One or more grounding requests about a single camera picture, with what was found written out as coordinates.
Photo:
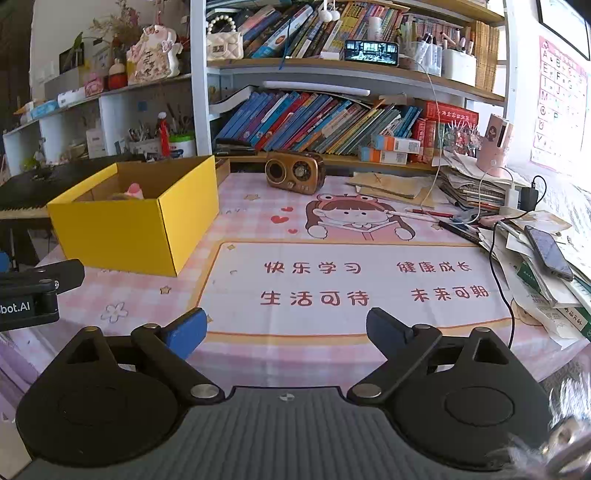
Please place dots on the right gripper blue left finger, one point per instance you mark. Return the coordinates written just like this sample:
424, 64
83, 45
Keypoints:
163, 352

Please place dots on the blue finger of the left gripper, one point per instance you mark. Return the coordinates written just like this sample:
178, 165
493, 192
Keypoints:
65, 275

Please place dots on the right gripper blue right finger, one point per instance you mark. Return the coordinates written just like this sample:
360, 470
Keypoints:
405, 349

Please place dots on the pink plush pig toy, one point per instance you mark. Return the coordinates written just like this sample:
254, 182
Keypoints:
134, 191

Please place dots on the black electronic keyboard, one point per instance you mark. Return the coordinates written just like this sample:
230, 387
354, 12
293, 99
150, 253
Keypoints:
25, 196

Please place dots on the yellow cardboard box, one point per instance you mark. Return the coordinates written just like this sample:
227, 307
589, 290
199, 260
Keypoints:
95, 224

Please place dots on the pink checkered tablecloth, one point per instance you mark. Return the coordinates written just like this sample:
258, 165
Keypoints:
117, 302

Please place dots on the white cartoon desk mat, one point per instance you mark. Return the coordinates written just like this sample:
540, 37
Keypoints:
318, 292

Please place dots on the brown paper envelopes stack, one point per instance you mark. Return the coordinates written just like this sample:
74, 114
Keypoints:
418, 191

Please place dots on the red tassel ornament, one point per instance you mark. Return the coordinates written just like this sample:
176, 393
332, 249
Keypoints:
163, 133

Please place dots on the smartphone on paper pile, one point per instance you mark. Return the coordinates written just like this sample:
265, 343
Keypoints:
549, 253

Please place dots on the white green lid jar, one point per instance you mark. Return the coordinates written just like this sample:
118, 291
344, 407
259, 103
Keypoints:
182, 146

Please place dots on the pile of papers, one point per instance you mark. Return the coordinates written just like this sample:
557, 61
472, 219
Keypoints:
461, 179

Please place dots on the wooden chess board box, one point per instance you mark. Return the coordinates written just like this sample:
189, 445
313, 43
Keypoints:
222, 170

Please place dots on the black power adapter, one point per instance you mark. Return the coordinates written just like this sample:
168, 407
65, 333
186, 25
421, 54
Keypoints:
528, 199

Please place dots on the black stapler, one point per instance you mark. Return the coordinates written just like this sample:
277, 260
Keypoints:
228, 150

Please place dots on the brown retro radio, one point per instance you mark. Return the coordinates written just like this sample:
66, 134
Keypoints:
302, 173

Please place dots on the red round doll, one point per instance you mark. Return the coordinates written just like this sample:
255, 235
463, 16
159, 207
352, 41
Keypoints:
117, 75

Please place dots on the orange white medicine box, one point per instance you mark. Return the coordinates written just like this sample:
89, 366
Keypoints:
396, 144

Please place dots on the pink cat ornament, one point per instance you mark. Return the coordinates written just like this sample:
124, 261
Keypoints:
154, 57

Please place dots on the red thick dictionary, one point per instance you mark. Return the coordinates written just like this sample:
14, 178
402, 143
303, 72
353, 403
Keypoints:
447, 113

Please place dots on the white quilted pearl handbag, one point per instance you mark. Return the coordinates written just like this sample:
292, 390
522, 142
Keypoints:
221, 46

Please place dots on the smartphone on shelf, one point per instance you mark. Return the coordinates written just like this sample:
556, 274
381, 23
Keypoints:
368, 51

